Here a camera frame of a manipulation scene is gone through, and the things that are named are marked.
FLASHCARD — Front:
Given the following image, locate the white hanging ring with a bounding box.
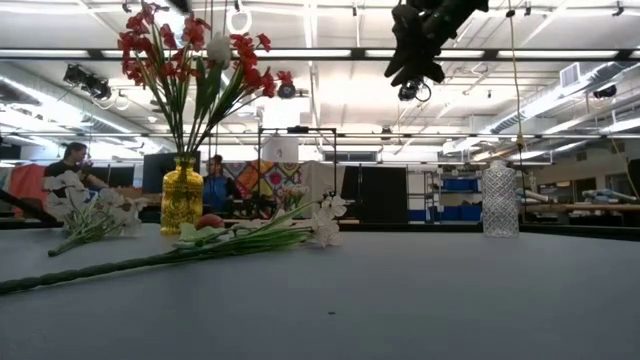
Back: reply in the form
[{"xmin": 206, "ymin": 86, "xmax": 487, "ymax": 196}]
[{"xmin": 224, "ymin": 3, "xmax": 254, "ymax": 37}]

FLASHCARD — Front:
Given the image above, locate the white hanging box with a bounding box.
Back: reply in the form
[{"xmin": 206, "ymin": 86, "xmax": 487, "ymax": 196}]
[{"xmin": 262, "ymin": 137, "xmax": 300, "ymax": 164}]

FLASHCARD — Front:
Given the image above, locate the orange red cloth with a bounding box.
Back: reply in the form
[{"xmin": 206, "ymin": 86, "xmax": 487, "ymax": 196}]
[{"xmin": 7, "ymin": 163, "xmax": 54, "ymax": 221}]

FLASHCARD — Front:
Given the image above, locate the white air vent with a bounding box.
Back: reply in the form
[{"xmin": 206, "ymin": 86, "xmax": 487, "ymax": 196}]
[{"xmin": 558, "ymin": 62, "xmax": 582, "ymax": 90}]

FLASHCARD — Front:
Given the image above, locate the person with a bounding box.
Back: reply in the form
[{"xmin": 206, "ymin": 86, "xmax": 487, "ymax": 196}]
[
  {"xmin": 201, "ymin": 153, "xmax": 237, "ymax": 214},
  {"xmin": 42, "ymin": 141, "xmax": 109, "ymax": 201}
]

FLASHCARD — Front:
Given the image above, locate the background flower bouquet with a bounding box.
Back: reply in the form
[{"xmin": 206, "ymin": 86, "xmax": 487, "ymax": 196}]
[{"xmin": 277, "ymin": 184, "xmax": 311, "ymax": 211}]

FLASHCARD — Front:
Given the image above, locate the red artificial blossom bunch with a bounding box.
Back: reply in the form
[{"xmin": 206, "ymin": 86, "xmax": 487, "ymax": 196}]
[
  {"xmin": 117, "ymin": 2, "xmax": 214, "ymax": 159},
  {"xmin": 189, "ymin": 32, "xmax": 296, "ymax": 156}
]

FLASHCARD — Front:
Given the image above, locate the black monitor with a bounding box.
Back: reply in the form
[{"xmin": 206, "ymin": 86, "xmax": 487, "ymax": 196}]
[{"xmin": 142, "ymin": 151, "xmax": 201, "ymax": 195}]

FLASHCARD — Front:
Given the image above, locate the black partition panel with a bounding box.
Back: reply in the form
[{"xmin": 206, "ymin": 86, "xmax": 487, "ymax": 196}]
[{"xmin": 339, "ymin": 166, "xmax": 409, "ymax": 224}]

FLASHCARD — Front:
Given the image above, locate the black metal frame stand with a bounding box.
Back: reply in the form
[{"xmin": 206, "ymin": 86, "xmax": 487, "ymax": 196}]
[{"xmin": 257, "ymin": 126, "xmax": 339, "ymax": 221}]

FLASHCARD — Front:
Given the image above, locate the yellow hanging cable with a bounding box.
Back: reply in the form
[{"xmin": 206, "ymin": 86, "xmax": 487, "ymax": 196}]
[{"xmin": 507, "ymin": 9, "xmax": 527, "ymax": 151}]

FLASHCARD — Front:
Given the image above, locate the clear cut glass vase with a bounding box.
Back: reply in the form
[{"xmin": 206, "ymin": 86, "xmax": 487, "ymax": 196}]
[{"xmin": 480, "ymin": 159, "xmax": 521, "ymax": 239}]

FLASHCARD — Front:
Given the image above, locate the colourful patchwork quilt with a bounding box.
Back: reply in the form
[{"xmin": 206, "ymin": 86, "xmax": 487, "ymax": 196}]
[{"xmin": 233, "ymin": 160, "xmax": 304, "ymax": 202}]

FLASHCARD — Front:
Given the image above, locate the white artificial blossom bunch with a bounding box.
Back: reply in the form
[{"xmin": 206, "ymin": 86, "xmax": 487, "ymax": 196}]
[
  {"xmin": 0, "ymin": 193, "xmax": 347, "ymax": 297},
  {"xmin": 42, "ymin": 169, "xmax": 151, "ymax": 259}
]

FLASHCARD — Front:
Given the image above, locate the red artificial tulip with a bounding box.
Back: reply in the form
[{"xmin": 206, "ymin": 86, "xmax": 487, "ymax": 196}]
[{"xmin": 173, "ymin": 213, "xmax": 239, "ymax": 251}]

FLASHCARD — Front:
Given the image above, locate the wooden workbench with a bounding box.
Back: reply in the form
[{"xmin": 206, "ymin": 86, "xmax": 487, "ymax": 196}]
[{"xmin": 519, "ymin": 202, "xmax": 640, "ymax": 215}]

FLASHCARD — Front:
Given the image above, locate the yellow glass vase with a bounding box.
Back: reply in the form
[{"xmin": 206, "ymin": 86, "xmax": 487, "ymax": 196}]
[{"xmin": 159, "ymin": 157, "xmax": 205, "ymax": 236}]

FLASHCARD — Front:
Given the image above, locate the blue storage bin row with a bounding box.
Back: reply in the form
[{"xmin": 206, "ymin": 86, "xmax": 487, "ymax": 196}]
[{"xmin": 407, "ymin": 204, "xmax": 484, "ymax": 223}]

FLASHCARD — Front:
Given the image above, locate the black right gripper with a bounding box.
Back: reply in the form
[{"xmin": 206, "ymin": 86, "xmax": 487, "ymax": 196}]
[{"xmin": 383, "ymin": 0, "xmax": 490, "ymax": 87}]

